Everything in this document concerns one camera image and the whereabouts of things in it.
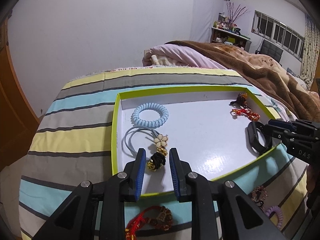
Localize purple blossom branches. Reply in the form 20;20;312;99
226;1;249;24

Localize barred window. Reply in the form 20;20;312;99
252;11;304;62

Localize brown fleece blanket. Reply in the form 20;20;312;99
170;41;319;122

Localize brown beaded hair tie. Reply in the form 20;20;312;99
229;93;252;110

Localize purple spiral hair tie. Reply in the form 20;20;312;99
264;205;284;231

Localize black gold flower scrunchie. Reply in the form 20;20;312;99
147;147;168;171

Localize red knotted cord bracelet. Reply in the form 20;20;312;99
124;205;174;240

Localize person's right hand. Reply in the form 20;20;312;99
306;165;319;193

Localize orange wooden door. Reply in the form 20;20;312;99
0;20;40;170

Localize black smart band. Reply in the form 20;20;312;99
247;121;273;155

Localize black padded chair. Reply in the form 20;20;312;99
255;40;283;63

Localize blue spiral hair tie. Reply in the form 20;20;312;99
131;102;169;131

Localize grey flower hair tie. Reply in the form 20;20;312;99
121;126;169;156

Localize lime green jewelry box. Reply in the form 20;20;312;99
111;84;282;197

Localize orange red beaded bracelet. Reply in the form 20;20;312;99
230;108;261;122

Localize floral curtain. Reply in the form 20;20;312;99
300;14;319;90

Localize striped bed sheet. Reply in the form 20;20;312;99
18;67;311;239

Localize cluttered wooden shelf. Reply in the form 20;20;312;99
210;12;252;52

